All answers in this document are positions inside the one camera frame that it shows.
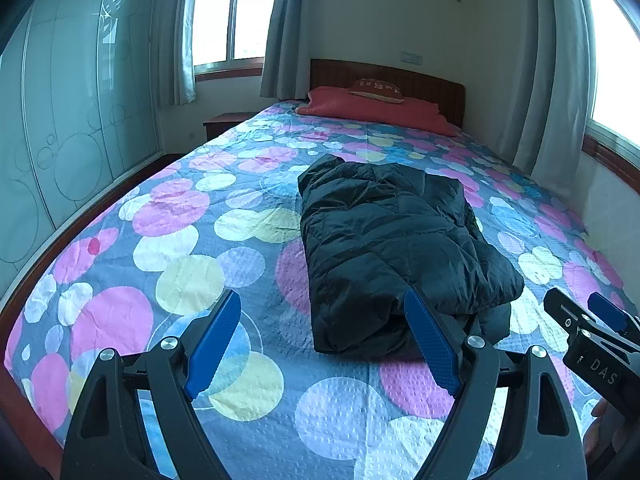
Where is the small brown cushion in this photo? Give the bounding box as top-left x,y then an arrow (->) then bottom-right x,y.
347,78 -> 406,106

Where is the dotted bedspread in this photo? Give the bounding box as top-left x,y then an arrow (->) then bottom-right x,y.
2,100 -> 631,480

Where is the large window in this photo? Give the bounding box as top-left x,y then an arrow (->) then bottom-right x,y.
582,0 -> 640,146

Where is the red pillow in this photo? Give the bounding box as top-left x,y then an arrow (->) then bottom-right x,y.
295,85 -> 458,137

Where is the person's right hand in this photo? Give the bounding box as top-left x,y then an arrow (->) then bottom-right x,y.
582,399 -> 618,463

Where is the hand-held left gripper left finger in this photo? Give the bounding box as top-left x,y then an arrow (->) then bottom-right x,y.
60,289 -> 242,480

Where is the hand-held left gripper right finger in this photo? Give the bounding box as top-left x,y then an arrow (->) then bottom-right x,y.
403,287 -> 587,480

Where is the glass door wardrobe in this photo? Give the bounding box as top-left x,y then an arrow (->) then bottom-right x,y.
0,0 -> 163,301

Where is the long wooden window sill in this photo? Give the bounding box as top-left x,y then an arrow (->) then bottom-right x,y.
581,125 -> 640,181

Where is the wooden nightstand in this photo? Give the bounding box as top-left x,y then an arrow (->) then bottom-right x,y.
202,112 -> 258,141

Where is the black quilted jacket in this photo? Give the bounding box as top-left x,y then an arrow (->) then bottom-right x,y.
297,152 -> 526,361

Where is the short white curtain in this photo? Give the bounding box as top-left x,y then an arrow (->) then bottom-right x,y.
167,0 -> 201,106

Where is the window beside wardrobe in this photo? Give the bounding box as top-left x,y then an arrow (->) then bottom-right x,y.
192,0 -> 283,68

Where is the wide grey curtain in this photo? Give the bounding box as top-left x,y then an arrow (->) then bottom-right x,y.
510,0 -> 598,196

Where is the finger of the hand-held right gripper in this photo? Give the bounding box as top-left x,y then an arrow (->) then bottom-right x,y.
543,287 -> 592,335
587,292 -> 640,346

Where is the short wooden window sill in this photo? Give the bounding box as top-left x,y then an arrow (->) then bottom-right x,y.
194,66 -> 264,84

